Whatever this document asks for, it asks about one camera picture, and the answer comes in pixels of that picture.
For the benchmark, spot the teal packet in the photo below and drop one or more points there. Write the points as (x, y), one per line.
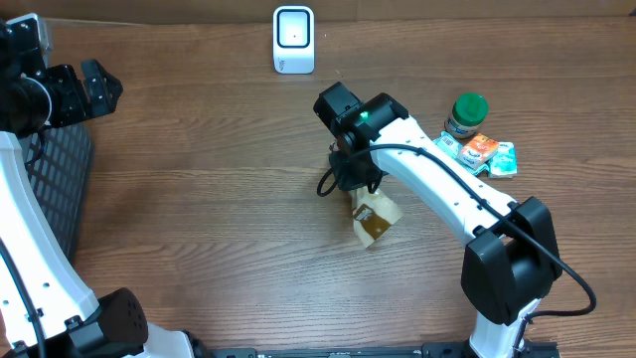
(503, 164)

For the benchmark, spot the green lid jar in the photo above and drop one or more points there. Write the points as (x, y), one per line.
(466, 115)

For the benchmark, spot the dark grey plastic basket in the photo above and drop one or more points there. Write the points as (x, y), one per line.
(59, 176)

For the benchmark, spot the green wet wipes pack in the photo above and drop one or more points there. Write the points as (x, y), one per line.
(452, 147)

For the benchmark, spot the beige paper pouch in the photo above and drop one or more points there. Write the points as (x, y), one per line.
(373, 214)

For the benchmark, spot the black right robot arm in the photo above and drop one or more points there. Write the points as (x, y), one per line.
(510, 248)

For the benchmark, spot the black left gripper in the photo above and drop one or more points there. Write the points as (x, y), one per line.
(103, 89)

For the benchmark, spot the orange Kleenex tissue pack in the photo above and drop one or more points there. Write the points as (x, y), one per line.
(477, 151)

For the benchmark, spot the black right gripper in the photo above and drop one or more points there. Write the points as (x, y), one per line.
(350, 179)

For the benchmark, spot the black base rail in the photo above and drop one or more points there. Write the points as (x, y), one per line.
(348, 353)

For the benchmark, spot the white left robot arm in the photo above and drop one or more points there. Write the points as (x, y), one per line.
(48, 311)

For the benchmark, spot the white barcode scanner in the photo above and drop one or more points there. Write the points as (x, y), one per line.
(293, 40)

